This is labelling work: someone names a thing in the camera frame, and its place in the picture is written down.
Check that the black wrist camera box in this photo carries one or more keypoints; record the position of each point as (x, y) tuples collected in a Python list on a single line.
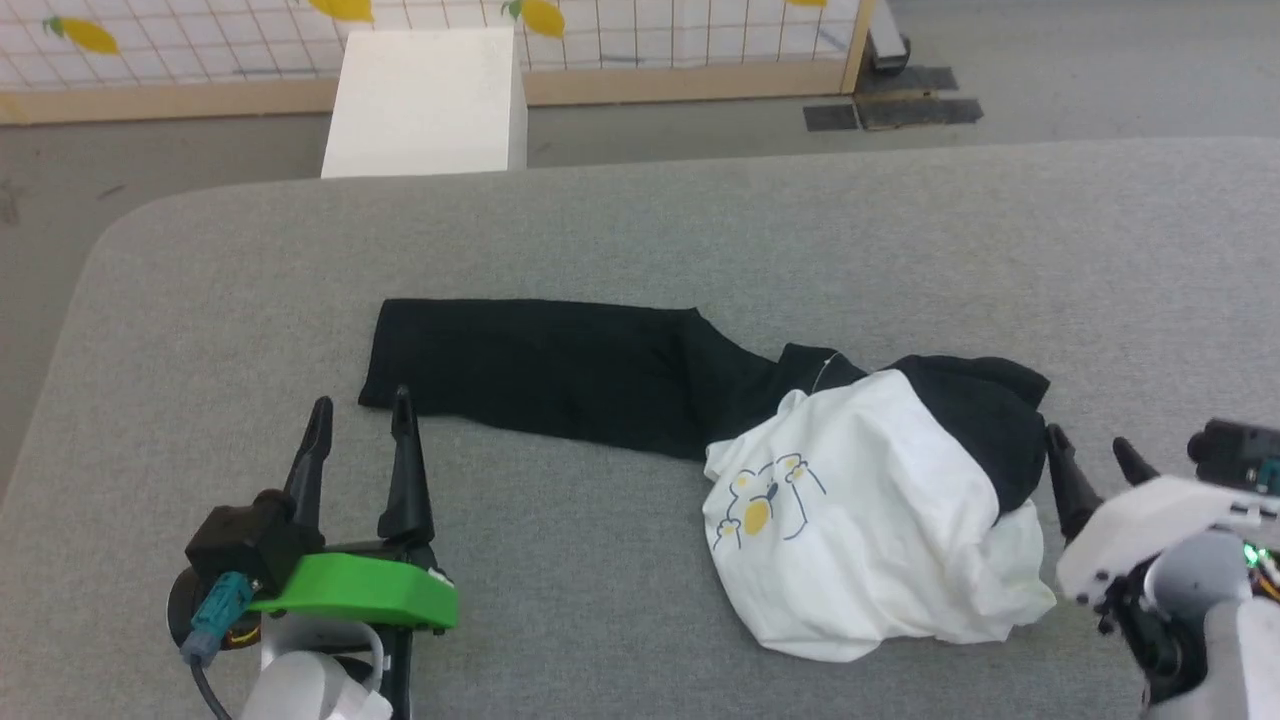
[(1235, 455), (245, 540)]

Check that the grey metal stand foot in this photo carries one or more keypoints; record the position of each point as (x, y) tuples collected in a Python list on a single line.
[(885, 45)]

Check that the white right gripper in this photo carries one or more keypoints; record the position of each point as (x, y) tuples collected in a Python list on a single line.
[(1140, 525)]

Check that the white rectangular box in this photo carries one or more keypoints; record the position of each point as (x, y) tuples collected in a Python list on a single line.
[(425, 100)]

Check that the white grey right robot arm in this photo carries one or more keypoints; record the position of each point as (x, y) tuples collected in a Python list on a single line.
[(1220, 630)]

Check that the wide black floor mat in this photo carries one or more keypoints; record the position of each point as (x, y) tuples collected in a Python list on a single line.
[(920, 112)]

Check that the small black floor mat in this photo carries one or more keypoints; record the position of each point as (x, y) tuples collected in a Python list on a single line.
[(830, 117)]

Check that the black and white printed shirt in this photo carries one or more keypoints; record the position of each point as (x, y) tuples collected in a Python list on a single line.
[(860, 520)]

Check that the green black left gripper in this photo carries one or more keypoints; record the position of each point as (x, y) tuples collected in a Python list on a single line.
[(370, 590)]

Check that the narrow black floor mat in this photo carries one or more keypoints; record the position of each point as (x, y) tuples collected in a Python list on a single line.
[(905, 80)]

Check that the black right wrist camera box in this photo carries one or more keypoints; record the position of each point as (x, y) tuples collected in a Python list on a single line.
[(1235, 455)]

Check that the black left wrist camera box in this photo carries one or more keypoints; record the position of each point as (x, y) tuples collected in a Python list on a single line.
[(245, 540)]

